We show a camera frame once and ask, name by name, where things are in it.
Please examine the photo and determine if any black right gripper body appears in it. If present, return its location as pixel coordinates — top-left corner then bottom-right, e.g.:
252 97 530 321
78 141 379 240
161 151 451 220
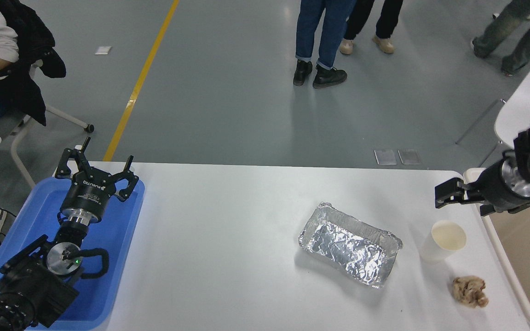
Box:
477 160 530 215

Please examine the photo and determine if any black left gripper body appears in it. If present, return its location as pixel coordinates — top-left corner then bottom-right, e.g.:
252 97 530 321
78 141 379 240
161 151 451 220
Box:
60 173 115 217

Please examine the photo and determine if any white paper cup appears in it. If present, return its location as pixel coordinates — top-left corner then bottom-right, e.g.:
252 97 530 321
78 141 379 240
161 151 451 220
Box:
420 220 467 263

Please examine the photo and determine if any silver floor plate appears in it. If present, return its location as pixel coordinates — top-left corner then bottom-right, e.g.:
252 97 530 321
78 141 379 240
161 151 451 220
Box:
397 149 422 165
374 149 398 165

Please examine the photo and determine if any blue plastic tray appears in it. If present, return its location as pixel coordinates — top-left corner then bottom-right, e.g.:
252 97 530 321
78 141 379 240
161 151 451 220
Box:
0 177 146 331

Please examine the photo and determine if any grey chair with white legs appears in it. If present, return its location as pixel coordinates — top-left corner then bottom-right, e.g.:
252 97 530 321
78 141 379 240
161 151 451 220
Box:
0 59 95 189

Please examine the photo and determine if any black jacket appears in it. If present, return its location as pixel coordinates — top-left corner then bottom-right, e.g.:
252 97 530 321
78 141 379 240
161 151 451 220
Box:
0 0 67 126

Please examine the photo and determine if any crumpled tan paper ball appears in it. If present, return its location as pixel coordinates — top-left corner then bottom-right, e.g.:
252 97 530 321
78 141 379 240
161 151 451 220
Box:
452 275 489 308

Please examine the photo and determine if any silver foil tray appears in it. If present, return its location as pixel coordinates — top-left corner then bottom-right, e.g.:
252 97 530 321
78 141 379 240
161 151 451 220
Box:
298 201 403 289

